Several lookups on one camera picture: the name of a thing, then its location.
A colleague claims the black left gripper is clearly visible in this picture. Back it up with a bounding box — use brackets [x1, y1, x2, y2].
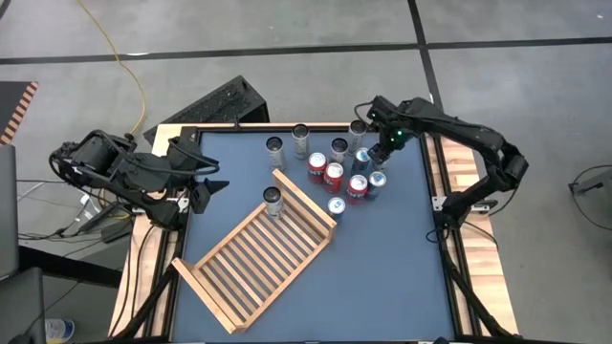
[191, 177, 230, 215]

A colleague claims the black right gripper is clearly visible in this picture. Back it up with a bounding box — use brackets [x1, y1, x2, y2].
[367, 121, 413, 169]

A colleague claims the white Celsius Tropical Vibe can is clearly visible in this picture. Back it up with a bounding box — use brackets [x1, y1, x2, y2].
[291, 122, 311, 161]
[265, 136, 288, 172]
[347, 118, 368, 155]

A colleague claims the white Celsius Arctic Vibe can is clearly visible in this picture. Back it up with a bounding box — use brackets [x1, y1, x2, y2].
[262, 185, 285, 221]
[329, 137, 350, 166]

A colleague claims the wooden slatted shelf rack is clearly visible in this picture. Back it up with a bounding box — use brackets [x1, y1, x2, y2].
[170, 167, 339, 334]

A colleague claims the blue silver Red Bull can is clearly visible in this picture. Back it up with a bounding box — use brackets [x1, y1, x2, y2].
[351, 146, 373, 177]
[327, 196, 347, 221]
[365, 170, 387, 201]

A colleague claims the red Fanta can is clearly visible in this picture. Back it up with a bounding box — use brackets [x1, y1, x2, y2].
[306, 151, 328, 185]
[323, 161, 345, 195]
[345, 174, 369, 205]

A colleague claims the black power strip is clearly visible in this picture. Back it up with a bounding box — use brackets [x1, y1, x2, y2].
[76, 204, 120, 234]

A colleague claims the white blue plastic container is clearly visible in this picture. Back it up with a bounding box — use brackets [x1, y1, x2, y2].
[45, 317, 77, 344]

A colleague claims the black mat with orange stripes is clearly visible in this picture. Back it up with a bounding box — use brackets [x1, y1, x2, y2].
[0, 79, 39, 147]

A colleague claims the grey floor box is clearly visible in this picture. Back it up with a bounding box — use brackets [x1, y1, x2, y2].
[568, 169, 612, 197]

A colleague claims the yellow cable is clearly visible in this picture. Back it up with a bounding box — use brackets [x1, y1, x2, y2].
[76, 0, 147, 222]

